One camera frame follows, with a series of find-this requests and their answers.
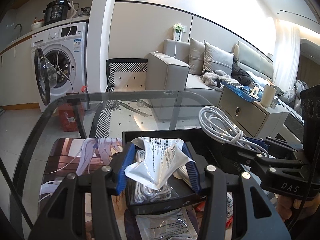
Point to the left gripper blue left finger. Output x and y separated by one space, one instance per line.
127 157

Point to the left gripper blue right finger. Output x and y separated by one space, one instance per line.
192 171

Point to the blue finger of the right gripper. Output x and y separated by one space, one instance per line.
252 139

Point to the white printed plastic pouch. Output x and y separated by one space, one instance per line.
162 158

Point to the right hand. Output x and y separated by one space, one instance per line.
284 205

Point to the grey drawer cabinet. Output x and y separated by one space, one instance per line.
251 117

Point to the black cardboard box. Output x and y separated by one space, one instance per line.
177 191

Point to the glass round table top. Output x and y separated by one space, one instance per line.
72 178

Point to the white paper cup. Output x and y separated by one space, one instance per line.
268 95

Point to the blue book on cabinet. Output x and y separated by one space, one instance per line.
242 91

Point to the black jacket on sofa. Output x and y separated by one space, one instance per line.
240 75

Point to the red plastic basket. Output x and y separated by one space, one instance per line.
71 112

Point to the grey sofa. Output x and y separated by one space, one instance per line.
169 70

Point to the grey fluffy cloth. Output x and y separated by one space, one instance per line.
214 78

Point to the grey cushion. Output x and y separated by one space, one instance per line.
217 59

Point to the beige cushion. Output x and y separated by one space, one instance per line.
196 56

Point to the white washing machine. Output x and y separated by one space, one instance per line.
58 57

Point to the black pressure cooker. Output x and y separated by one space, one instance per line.
56 11

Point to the wall socket with plugs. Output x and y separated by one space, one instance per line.
177 30

